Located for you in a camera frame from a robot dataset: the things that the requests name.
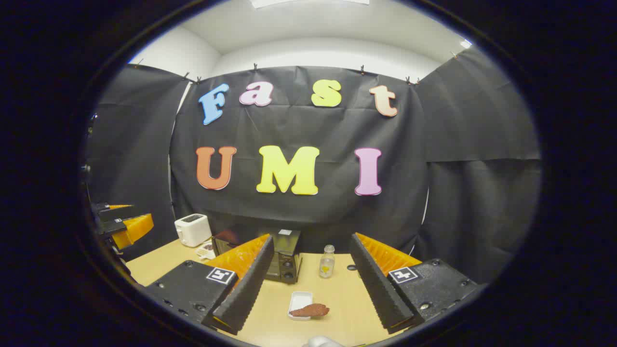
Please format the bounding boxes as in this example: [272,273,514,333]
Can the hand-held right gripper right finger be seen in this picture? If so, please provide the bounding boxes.
[349,232,478,334]

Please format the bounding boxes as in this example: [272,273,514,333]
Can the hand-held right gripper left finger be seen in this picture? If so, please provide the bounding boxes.
[145,234,275,335]

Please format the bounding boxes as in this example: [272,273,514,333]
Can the black electric oven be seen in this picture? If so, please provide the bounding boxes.
[212,229,303,284]

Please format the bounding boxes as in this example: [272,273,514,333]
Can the red meat slice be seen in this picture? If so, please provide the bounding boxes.
[290,303,330,319]

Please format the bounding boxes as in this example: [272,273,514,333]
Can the clear drink bottle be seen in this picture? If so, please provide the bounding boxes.
[319,244,336,279]

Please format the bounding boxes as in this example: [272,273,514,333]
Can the white rectangular dish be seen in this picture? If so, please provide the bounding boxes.
[288,291,314,321]

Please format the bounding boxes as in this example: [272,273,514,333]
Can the white toaster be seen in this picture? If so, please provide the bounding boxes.
[174,214,213,248]

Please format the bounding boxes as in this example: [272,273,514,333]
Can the ceiling light panel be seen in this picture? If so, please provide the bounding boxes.
[250,0,370,9]

